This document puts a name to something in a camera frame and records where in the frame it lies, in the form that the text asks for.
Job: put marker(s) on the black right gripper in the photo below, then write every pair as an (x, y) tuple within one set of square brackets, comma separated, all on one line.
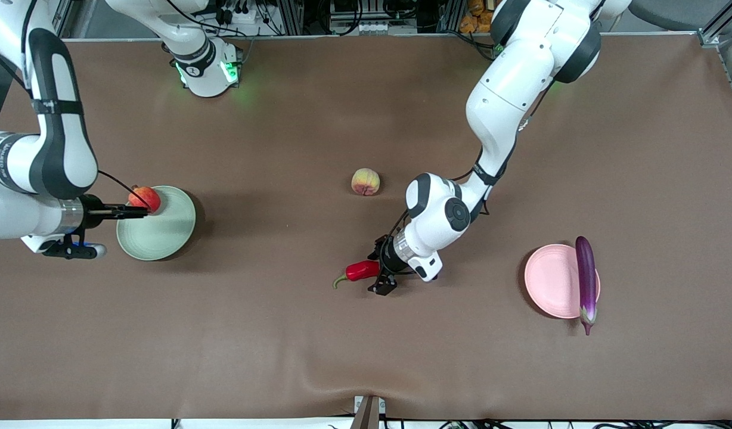
[(94, 211)]

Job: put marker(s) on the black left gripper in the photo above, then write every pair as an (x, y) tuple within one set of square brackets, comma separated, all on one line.
[(387, 256)]

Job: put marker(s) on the red chili pepper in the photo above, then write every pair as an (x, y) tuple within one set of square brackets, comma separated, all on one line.
[(360, 271)]

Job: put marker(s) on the red pomegranate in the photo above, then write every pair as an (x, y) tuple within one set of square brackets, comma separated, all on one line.
[(146, 195)]

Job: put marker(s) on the yellow pink peach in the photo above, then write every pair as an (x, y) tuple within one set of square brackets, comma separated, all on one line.
[(365, 182)]

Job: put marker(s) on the long purple eggplant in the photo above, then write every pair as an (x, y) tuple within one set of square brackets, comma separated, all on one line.
[(586, 274)]

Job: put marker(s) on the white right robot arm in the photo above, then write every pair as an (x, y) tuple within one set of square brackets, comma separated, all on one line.
[(8, 214)]

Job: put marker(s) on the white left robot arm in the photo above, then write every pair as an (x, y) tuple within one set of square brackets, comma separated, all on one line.
[(509, 89)]

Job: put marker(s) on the pale green plate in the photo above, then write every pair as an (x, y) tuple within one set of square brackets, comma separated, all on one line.
[(160, 235)]

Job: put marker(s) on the brown table cloth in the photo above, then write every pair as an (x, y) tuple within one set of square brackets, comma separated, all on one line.
[(366, 333)]

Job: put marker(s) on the pink plate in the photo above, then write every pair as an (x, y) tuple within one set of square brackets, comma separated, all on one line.
[(551, 280)]

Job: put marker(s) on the white power strip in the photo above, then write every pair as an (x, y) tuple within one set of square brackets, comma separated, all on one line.
[(247, 16)]

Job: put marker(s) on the white connector strip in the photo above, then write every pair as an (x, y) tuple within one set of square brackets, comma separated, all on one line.
[(375, 27)]

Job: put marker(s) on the bag of orange snacks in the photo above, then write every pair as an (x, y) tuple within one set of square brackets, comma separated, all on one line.
[(476, 21)]

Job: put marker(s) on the grey chair seat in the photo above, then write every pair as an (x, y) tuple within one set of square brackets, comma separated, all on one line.
[(682, 15)]

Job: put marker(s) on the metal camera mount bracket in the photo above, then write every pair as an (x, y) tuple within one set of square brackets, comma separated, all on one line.
[(369, 414)]

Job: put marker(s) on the aluminium frame rail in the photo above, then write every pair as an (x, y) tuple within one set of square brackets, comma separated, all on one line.
[(709, 37)]

